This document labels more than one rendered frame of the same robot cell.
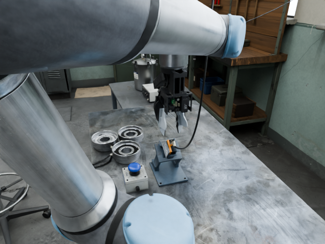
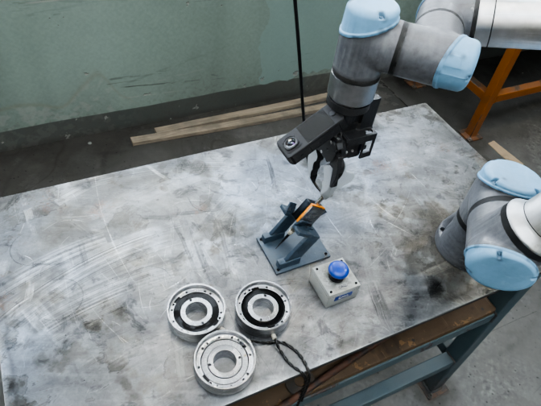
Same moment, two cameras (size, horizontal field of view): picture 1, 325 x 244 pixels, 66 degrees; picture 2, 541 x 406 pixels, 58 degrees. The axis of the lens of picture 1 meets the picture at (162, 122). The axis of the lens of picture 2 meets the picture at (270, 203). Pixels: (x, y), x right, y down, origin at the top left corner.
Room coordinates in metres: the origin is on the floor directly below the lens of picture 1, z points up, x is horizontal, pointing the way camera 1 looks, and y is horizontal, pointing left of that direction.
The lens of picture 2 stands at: (0.91, 0.59, 1.62)
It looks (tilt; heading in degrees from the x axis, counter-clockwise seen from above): 47 degrees down; 255
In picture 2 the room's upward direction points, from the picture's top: 9 degrees clockwise
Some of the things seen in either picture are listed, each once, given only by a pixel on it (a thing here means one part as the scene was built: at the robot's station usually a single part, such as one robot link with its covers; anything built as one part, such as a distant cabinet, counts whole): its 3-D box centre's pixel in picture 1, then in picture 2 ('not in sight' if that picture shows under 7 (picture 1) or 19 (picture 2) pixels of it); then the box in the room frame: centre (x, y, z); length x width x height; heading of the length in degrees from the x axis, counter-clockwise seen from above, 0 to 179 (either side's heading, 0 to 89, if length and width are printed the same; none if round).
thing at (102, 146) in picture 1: (105, 141); (225, 363); (0.85, 0.23, 0.82); 0.10 x 0.10 x 0.04
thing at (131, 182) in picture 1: (135, 178); (336, 281); (0.62, 0.09, 0.82); 0.08 x 0.07 x 0.05; 16
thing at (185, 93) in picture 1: (174, 88); (345, 124); (0.64, -0.03, 1.12); 0.09 x 0.08 x 0.12; 17
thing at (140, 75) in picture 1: (149, 72); not in sight; (1.77, 0.10, 0.83); 0.41 x 0.19 x 0.30; 20
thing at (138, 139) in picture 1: (130, 135); (196, 313); (0.90, 0.13, 0.82); 0.10 x 0.10 x 0.04
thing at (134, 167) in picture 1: (134, 171); (336, 274); (0.63, 0.09, 0.85); 0.04 x 0.04 x 0.05
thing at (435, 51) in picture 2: not in sight; (435, 51); (0.55, 0.00, 1.28); 0.11 x 0.11 x 0.08; 63
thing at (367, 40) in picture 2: not in sight; (366, 39); (0.64, -0.03, 1.28); 0.09 x 0.08 x 0.11; 153
